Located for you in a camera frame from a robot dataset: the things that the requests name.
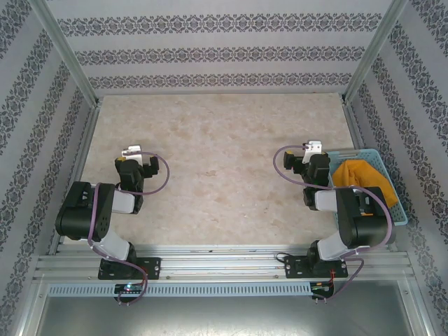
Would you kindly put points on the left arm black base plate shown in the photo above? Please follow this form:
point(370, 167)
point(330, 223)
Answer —
point(152, 267)

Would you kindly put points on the light blue plastic basket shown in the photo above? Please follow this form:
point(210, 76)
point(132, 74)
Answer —
point(386, 164)

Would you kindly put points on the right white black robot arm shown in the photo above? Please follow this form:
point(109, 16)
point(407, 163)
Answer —
point(367, 224)

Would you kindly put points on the small circuit board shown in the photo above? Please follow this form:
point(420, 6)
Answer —
point(129, 288)
point(322, 286)

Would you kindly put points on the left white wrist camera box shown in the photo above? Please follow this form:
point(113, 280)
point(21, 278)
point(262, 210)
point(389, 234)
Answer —
point(132, 154)

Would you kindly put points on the aluminium corner post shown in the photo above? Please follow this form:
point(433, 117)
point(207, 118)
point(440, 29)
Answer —
point(374, 49)
point(66, 49)

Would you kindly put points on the aluminium mounting rail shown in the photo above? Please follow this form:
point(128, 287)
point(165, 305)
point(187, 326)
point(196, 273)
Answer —
point(224, 266)

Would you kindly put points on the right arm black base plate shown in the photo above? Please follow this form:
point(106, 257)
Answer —
point(294, 267)

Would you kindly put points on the orange t-shirt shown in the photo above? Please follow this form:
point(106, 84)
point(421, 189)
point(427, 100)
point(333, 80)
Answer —
point(360, 178)

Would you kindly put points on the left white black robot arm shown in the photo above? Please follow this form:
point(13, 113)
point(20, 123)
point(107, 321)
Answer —
point(80, 213)

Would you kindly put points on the grey steel sheet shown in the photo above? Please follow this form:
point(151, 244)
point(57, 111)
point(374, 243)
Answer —
point(224, 318)

